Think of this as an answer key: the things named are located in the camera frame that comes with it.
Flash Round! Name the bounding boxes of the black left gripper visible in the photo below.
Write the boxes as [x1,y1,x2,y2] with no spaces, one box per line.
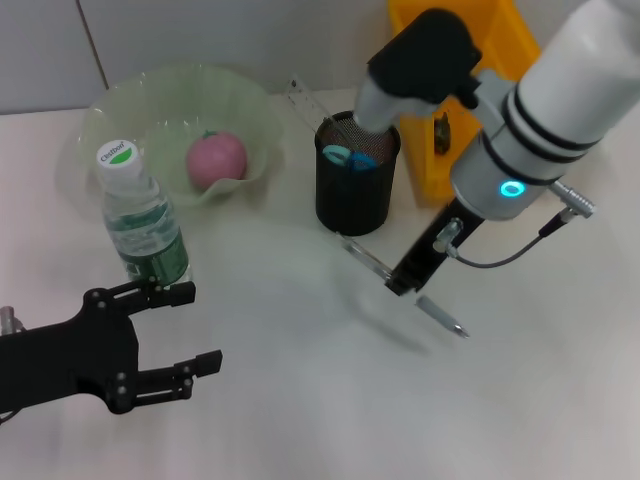
[0,279,224,416]

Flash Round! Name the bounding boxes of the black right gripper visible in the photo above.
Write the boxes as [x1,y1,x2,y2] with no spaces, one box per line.
[383,198,485,300]

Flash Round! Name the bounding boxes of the grey clear ballpoint pen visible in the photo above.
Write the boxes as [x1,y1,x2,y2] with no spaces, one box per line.
[339,237,471,342]

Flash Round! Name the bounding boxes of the clear green-label water bottle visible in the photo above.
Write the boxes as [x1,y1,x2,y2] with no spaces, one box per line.
[96,139,194,290]

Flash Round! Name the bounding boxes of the blue capped scissors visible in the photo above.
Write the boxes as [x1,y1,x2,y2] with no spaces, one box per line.
[322,144,379,174]

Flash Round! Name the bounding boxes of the green plastic wrapper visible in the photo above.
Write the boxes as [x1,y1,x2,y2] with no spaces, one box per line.
[432,112,455,157]

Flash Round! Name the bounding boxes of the pink peach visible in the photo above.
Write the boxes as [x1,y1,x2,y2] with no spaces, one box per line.
[186,129,249,190]

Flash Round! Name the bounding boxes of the clear plastic ruler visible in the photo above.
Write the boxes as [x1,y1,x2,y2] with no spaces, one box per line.
[285,73,360,152]

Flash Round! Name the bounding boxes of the black mesh pen holder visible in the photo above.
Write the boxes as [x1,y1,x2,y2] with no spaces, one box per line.
[313,110,403,237]

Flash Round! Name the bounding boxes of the translucent green fruit plate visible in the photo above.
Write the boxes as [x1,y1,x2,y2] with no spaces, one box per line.
[54,62,286,211]

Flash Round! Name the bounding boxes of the yellow plastic bin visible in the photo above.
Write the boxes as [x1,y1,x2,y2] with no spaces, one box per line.
[388,0,542,207]

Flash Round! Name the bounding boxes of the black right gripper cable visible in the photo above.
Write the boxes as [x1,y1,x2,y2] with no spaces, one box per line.
[448,205,575,270]

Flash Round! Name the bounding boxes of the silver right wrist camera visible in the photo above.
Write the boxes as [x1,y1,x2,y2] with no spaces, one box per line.
[355,8,485,136]

